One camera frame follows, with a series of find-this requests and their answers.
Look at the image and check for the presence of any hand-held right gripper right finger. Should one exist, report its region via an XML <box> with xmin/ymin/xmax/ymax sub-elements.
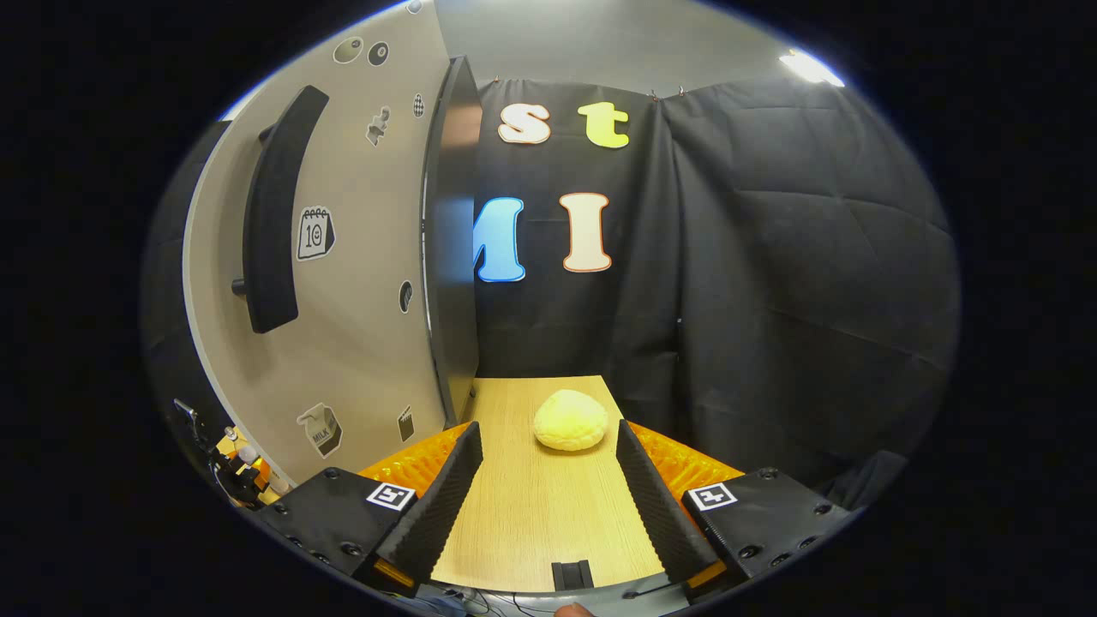
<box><xmin>614</xmin><ymin>419</ymin><xmax>858</xmax><ymax>601</ymax></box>

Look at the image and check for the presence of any long ceiling light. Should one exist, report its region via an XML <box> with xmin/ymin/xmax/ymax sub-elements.
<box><xmin>778</xmin><ymin>48</ymin><xmax>846</xmax><ymax>88</ymax></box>

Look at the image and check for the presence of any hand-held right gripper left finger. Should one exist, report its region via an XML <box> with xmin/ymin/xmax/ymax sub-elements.
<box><xmin>255</xmin><ymin>422</ymin><xmax>485</xmax><ymax>599</ymax></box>

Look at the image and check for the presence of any black cabinet door handle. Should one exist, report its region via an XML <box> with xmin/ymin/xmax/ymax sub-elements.
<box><xmin>231</xmin><ymin>84</ymin><xmax>331</xmax><ymax>335</ymax></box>

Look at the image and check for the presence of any yellow bun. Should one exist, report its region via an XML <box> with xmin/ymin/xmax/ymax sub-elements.
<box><xmin>533</xmin><ymin>389</ymin><xmax>610</xmax><ymax>452</ymax></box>

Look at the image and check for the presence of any black table clamp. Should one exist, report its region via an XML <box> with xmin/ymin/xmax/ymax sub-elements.
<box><xmin>551</xmin><ymin>561</ymin><xmax>595</xmax><ymax>592</ymax></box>

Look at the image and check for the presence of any black backdrop cloth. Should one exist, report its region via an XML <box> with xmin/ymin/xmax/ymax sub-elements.
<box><xmin>141</xmin><ymin>75</ymin><xmax>962</xmax><ymax>515</ymax></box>

